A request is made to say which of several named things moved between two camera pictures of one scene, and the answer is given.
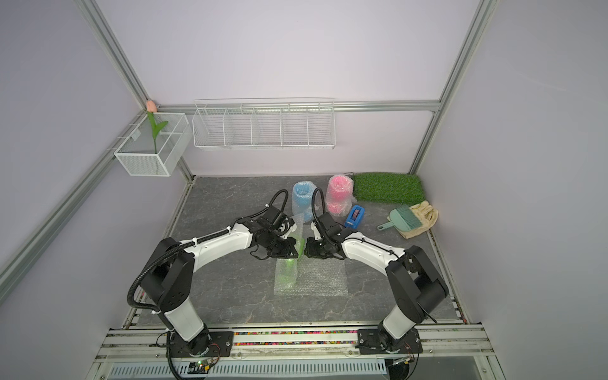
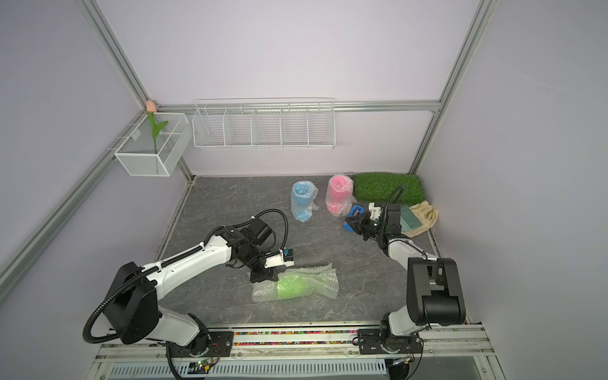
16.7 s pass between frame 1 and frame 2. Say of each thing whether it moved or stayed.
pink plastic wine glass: stayed
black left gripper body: moved
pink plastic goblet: stayed
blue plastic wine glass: stayed
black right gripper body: moved
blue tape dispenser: stayed
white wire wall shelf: stayed
